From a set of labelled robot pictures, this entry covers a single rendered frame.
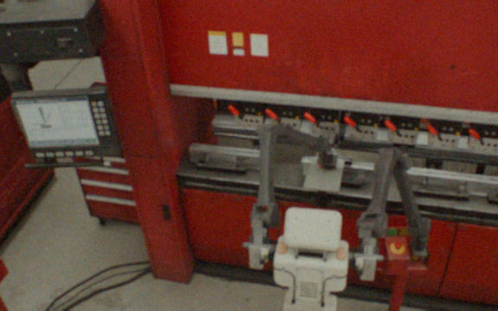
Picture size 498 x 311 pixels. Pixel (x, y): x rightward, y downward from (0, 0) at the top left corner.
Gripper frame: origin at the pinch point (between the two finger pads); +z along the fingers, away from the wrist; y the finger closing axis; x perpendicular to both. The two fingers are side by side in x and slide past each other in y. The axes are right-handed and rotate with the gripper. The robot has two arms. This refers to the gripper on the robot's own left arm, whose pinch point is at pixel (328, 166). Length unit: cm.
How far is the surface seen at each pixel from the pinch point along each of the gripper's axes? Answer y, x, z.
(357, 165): -14.7, -6.9, 8.8
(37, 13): 123, -10, -100
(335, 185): -5.5, 12.0, -4.6
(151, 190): 98, 23, 11
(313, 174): 6.7, 6.6, -1.8
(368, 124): -18.7, -17.1, -18.8
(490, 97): -73, -28, -38
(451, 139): -60, -16, -15
